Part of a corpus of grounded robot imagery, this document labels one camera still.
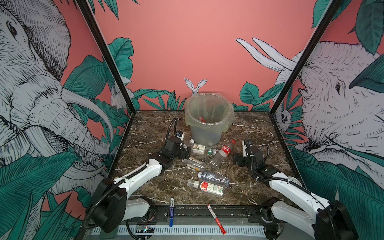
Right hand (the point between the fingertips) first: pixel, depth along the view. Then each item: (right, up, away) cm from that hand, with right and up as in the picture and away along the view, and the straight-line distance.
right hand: (238, 151), depth 85 cm
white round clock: (+30, -16, -4) cm, 34 cm away
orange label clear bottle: (-25, -10, +5) cm, 27 cm away
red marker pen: (-12, -34, -15) cm, 39 cm away
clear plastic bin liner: (-16, +25, +16) cm, 34 cm away
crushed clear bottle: (-13, -15, -3) cm, 20 cm away
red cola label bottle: (-7, -2, +8) cm, 11 cm away
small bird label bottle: (-14, -2, +8) cm, 16 cm away
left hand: (-32, +4, 0) cm, 32 cm away
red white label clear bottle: (-28, +3, +12) cm, 31 cm away
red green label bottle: (-17, -18, -9) cm, 26 cm away
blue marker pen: (-37, -28, -12) cm, 48 cm away
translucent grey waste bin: (-17, +8, +15) cm, 24 cm away
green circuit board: (-49, -34, -16) cm, 61 cm away
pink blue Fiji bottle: (-21, +19, +16) cm, 32 cm away
